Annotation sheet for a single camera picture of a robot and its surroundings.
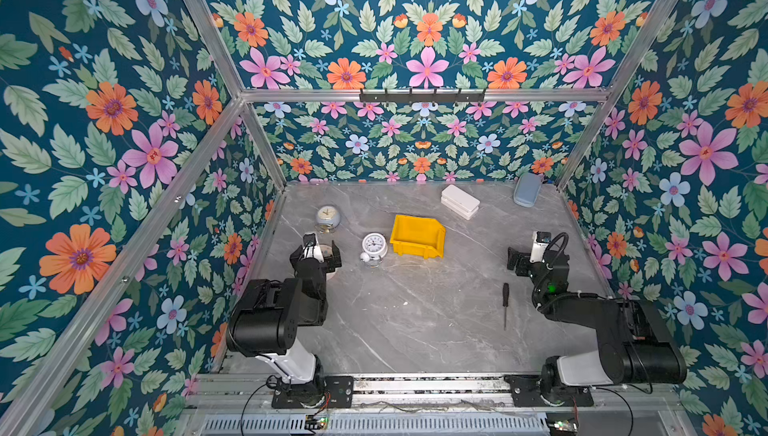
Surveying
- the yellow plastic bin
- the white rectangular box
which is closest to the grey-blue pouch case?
the white rectangular box

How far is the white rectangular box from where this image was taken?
3.60 ft

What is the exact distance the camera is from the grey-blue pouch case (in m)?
1.13

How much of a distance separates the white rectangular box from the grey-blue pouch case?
0.60ft

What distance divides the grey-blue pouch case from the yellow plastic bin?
0.34m

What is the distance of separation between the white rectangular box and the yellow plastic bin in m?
0.11

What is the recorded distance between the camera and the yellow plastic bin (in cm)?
97

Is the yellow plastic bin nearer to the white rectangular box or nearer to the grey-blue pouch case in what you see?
the white rectangular box
